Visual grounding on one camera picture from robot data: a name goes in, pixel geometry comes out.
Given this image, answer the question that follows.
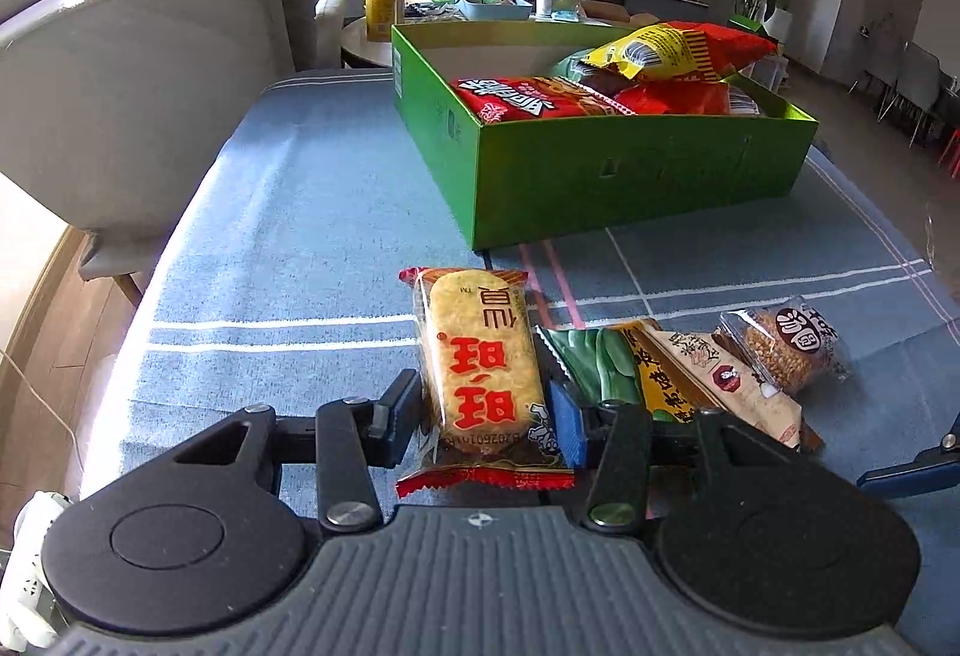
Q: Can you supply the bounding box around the beige brown snack pack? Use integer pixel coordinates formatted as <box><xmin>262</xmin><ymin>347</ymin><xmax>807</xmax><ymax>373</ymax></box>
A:
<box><xmin>613</xmin><ymin>318</ymin><xmax>823</xmax><ymax>453</ymax></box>

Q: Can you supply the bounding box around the white small bottle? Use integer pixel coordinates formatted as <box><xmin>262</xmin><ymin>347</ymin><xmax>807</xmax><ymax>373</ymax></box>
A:
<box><xmin>535</xmin><ymin>0</ymin><xmax>553</xmax><ymax>19</ymax></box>

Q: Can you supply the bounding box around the red cartoon snack bag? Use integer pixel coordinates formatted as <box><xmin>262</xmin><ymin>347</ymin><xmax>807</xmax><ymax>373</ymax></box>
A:
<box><xmin>451</xmin><ymin>76</ymin><xmax>631</xmax><ymax>125</ymax></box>

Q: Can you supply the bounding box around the yellow cylindrical can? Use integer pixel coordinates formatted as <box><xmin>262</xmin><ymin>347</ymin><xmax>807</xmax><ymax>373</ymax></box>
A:
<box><xmin>364</xmin><ymin>0</ymin><xmax>405</xmax><ymax>42</ymax></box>

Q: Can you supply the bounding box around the yellow red chip bag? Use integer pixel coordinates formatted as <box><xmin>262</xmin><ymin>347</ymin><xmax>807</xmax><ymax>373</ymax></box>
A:
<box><xmin>583</xmin><ymin>21</ymin><xmax>776</xmax><ymax>83</ymax></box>

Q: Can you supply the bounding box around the green cardboard box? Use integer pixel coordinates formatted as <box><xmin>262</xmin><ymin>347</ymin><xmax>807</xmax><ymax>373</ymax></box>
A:
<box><xmin>392</xmin><ymin>21</ymin><xmax>817</xmax><ymax>250</ymax></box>

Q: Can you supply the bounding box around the grey sofa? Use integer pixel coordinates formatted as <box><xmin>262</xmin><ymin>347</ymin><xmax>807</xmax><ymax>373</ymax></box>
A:
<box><xmin>2</xmin><ymin>0</ymin><xmax>345</xmax><ymax>281</ymax></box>

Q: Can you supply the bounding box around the white round coffee table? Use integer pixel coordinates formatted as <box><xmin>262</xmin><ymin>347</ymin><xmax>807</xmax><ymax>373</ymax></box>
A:
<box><xmin>340</xmin><ymin>18</ymin><xmax>392</xmax><ymax>68</ymax></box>

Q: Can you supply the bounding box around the red orange chip bag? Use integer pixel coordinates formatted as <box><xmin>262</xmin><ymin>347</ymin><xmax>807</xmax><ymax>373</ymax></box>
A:
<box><xmin>613</xmin><ymin>80</ymin><xmax>763</xmax><ymax>117</ymax></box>

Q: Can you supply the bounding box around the clear round cake pack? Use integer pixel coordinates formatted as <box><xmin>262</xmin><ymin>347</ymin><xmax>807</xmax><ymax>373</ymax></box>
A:
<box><xmin>721</xmin><ymin>296</ymin><xmax>850</xmax><ymax>396</ymax></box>

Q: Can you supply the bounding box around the blue plaid table cloth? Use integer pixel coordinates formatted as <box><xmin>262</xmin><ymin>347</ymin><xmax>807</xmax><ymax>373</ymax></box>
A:
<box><xmin>78</xmin><ymin>68</ymin><xmax>960</xmax><ymax>656</ymax></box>

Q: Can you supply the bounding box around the rice cracker snack pack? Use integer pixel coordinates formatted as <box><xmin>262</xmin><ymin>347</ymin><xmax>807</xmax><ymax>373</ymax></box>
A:
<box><xmin>395</xmin><ymin>266</ymin><xmax>574</xmax><ymax>498</ymax></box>

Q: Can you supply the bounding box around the blue plastic basket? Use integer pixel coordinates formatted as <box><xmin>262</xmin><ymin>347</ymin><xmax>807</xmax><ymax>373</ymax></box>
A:
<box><xmin>455</xmin><ymin>0</ymin><xmax>534</xmax><ymax>21</ymax></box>

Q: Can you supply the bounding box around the green pea snack pack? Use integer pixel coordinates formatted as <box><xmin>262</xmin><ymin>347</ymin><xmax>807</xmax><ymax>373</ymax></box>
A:
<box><xmin>535</xmin><ymin>326</ymin><xmax>644</xmax><ymax>406</ymax></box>

